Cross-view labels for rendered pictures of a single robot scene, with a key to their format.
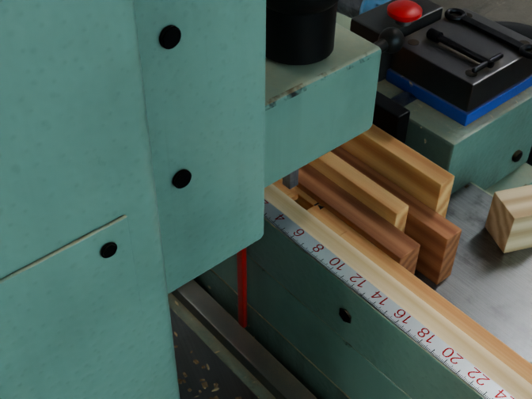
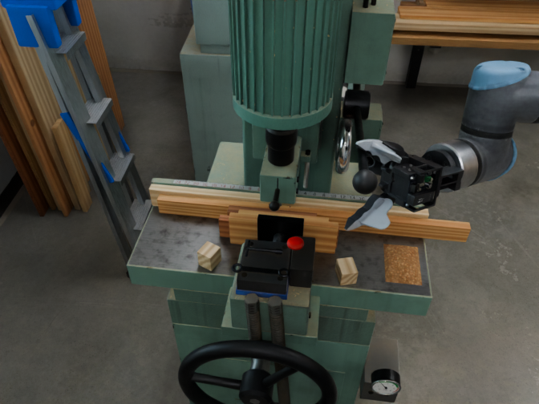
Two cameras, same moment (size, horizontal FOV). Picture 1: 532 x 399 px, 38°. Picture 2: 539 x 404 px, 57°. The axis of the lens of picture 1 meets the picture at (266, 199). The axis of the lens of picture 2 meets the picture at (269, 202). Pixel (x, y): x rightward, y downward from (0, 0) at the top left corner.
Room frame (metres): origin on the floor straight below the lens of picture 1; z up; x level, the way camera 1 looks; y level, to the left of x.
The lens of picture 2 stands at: (1.01, -0.55, 1.67)
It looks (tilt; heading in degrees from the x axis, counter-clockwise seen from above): 43 degrees down; 138
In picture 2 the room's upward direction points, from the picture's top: straight up
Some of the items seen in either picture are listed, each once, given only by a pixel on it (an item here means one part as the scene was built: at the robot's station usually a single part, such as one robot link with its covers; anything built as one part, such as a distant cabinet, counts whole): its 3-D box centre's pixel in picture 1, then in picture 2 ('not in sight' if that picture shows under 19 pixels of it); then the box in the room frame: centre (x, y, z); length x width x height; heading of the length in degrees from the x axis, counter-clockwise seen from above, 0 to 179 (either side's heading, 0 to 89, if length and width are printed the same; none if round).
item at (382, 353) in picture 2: not in sight; (379, 369); (0.74, 0.05, 0.58); 0.12 x 0.08 x 0.08; 131
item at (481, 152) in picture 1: (434, 118); (273, 288); (0.59, -0.16, 0.92); 0.15 x 0.13 x 0.09; 41
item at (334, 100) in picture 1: (270, 112); (282, 170); (0.44, 0.00, 1.03); 0.14 x 0.07 x 0.09; 131
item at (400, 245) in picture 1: (319, 206); (272, 220); (0.46, -0.04, 0.92); 0.19 x 0.02 x 0.04; 41
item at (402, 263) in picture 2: not in sight; (403, 260); (0.71, 0.09, 0.91); 0.10 x 0.07 x 0.02; 131
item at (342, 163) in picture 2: not in sight; (343, 146); (0.46, 0.16, 1.02); 0.12 x 0.03 x 0.12; 131
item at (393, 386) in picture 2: not in sight; (385, 381); (0.79, -0.01, 0.65); 0.06 x 0.04 x 0.08; 41
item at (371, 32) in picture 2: not in sight; (368, 40); (0.43, 0.24, 1.23); 0.09 x 0.08 x 0.15; 131
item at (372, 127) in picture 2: not in sight; (358, 132); (0.45, 0.22, 1.02); 0.09 x 0.07 x 0.12; 41
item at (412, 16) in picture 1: (404, 10); (295, 243); (0.60, -0.12, 1.02); 0.03 x 0.03 x 0.01
